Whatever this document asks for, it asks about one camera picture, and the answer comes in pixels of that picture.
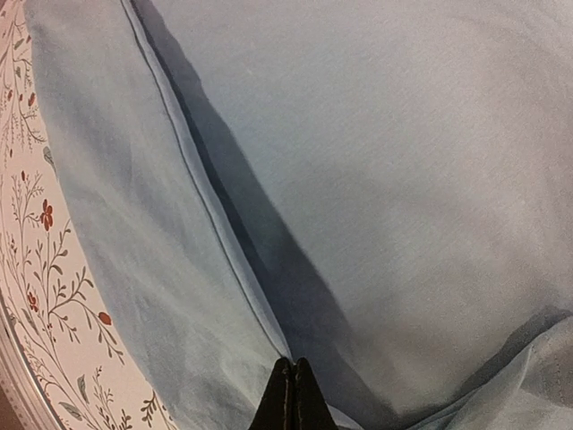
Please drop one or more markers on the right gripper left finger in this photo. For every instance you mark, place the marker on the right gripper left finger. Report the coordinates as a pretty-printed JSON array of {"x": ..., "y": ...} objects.
[{"x": 275, "y": 411}]

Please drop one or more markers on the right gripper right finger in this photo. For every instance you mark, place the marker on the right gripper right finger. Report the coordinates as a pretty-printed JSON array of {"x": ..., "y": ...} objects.
[{"x": 310, "y": 410}]

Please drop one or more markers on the light blue shirt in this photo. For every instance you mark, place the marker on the light blue shirt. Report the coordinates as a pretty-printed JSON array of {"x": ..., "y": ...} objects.
[{"x": 381, "y": 187}]

